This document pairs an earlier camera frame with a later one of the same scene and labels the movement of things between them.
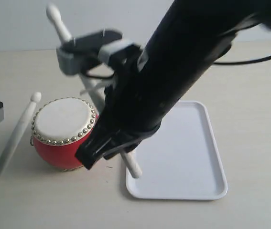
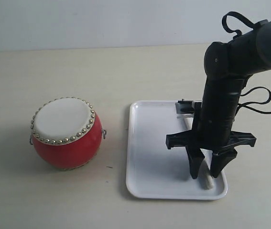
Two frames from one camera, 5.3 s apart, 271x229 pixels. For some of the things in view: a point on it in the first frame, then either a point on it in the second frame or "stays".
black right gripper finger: x=126 y=148 to x=221 y=159
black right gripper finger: x=91 y=150 to x=196 y=157
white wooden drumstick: x=92 y=86 to x=206 y=180
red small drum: x=60 y=127 stays
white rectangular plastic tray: x=182 y=160 stays
